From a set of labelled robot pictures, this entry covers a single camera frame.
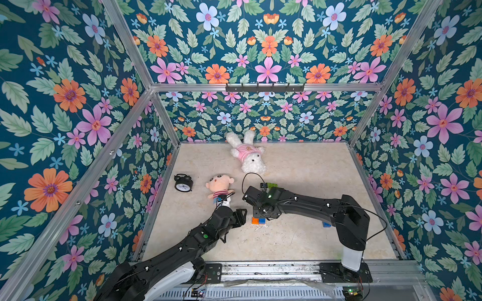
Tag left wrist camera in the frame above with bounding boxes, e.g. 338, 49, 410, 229
213, 191, 235, 208

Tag green circuit board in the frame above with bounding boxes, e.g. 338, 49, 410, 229
342, 287, 364, 301

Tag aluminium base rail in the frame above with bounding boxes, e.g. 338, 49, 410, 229
154, 260, 436, 300

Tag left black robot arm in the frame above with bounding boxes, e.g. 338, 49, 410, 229
94, 206, 247, 300

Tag white plush bunny pink shirt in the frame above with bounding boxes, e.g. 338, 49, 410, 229
226, 130, 267, 174

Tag black wall hook bar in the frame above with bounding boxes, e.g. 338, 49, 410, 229
225, 84, 305, 94

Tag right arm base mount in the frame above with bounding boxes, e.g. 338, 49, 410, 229
319, 262, 373, 283

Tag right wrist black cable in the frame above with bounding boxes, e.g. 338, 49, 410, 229
241, 172, 267, 194

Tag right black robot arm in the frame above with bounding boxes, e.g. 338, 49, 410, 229
243, 186, 370, 272

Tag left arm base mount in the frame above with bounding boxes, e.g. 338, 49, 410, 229
197, 263, 223, 284

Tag small controller board with wires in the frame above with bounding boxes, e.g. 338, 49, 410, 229
190, 289, 206, 300

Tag pink plush doll striped shirt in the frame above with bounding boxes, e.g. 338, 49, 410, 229
205, 174, 235, 199

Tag black alarm clock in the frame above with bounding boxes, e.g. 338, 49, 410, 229
174, 174, 193, 193

